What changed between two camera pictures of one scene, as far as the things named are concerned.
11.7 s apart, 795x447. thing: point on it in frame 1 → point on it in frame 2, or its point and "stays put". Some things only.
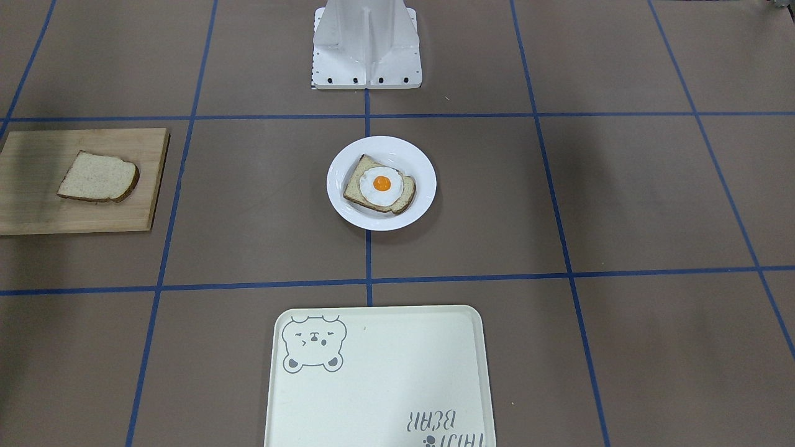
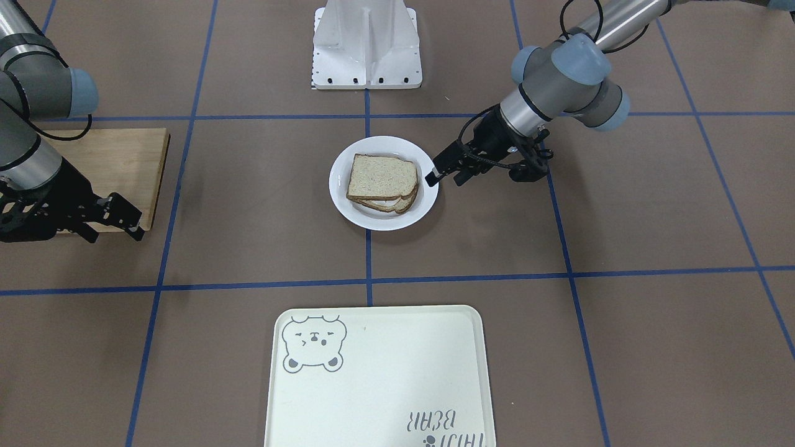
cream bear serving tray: [379, 376] stays put
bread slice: [93, 177] → [381, 178]
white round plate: [381, 183] stays put
